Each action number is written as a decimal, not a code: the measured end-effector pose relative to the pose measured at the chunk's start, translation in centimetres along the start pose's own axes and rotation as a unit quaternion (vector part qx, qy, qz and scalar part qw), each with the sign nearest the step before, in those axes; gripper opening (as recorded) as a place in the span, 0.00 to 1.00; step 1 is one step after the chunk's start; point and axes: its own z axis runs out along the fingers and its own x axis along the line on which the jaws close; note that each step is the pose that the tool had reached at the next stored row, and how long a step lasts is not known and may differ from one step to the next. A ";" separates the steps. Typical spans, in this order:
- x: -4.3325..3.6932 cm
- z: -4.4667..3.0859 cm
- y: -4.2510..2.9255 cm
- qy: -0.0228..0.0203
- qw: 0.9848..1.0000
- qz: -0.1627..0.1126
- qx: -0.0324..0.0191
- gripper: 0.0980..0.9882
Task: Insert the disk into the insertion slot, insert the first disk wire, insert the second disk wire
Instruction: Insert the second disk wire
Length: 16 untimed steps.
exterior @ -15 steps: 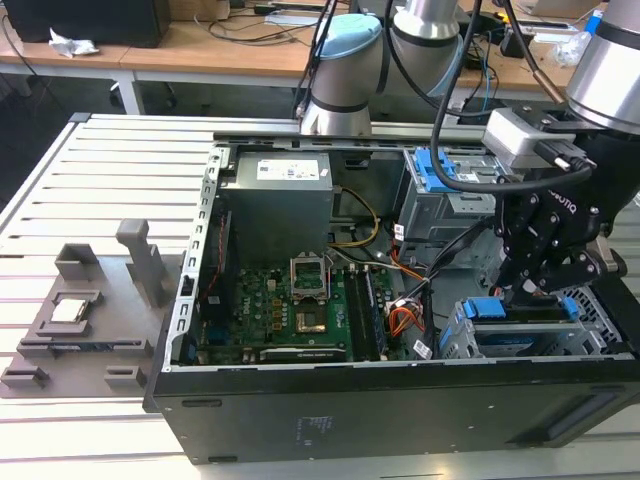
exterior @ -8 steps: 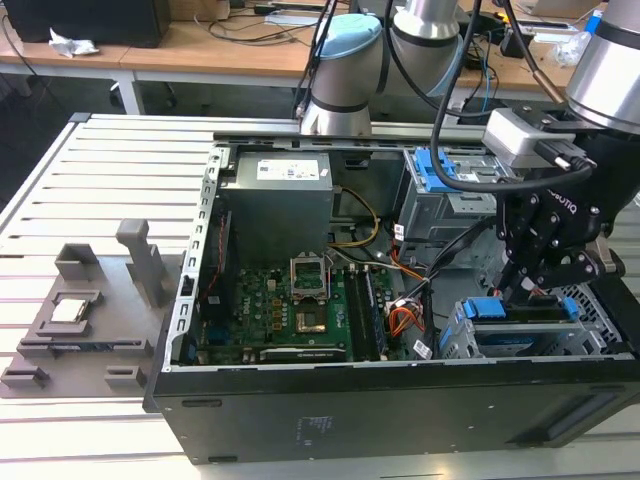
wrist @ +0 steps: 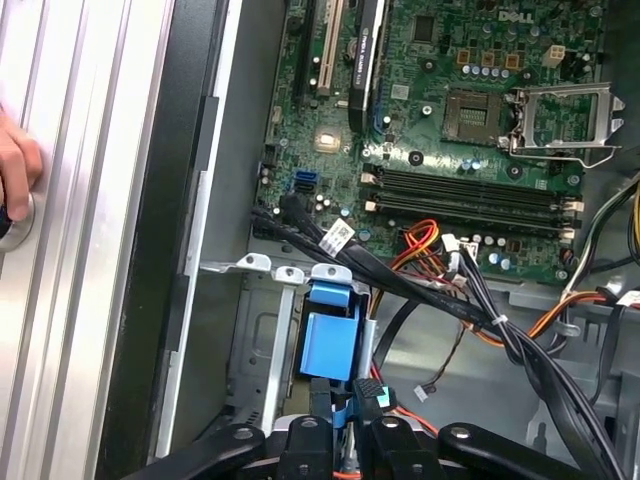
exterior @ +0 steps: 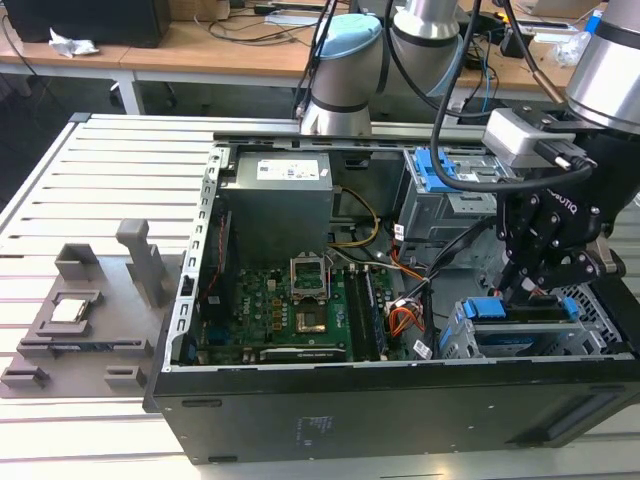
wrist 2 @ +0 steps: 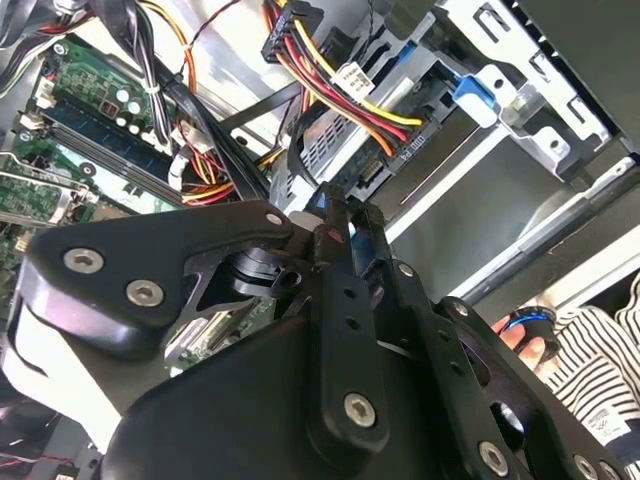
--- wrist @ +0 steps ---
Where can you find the metal disk bay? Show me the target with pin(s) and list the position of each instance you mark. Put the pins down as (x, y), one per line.
(280, 325)

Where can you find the metal locking lever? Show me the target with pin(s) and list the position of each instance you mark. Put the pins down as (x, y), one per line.
(545, 155)

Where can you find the black RAM slot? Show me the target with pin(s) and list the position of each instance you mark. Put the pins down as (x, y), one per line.
(475, 187)
(475, 198)
(475, 210)
(475, 221)

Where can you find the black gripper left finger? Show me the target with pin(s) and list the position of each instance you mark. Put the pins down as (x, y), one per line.
(305, 450)

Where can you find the green motherboard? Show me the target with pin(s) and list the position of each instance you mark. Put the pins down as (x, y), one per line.
(425, 150)

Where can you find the white expansion slot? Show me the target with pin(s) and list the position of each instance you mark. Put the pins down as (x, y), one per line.
(327, 50)

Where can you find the CPU socket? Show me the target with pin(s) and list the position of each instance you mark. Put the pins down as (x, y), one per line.
(472, 116)

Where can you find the black graphics card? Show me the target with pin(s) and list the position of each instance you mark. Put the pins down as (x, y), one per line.
(365, 60)

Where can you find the black PC case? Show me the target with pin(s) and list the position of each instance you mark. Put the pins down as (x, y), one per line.
(140, 250)

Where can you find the hard disk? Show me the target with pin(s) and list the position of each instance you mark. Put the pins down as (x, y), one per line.
(327, 345)

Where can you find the person's left hand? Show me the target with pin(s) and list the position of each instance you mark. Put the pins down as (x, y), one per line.
(20, 165)

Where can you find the metal socket cover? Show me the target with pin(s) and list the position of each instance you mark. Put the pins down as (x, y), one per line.
(604, 117)

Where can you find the black expansion slot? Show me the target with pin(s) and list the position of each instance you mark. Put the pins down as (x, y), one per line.
(302, 50)

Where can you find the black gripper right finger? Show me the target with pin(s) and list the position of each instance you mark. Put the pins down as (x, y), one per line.
(400, 450)

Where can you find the square chipset chip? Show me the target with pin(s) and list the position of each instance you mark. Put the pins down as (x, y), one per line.
(328, 140)

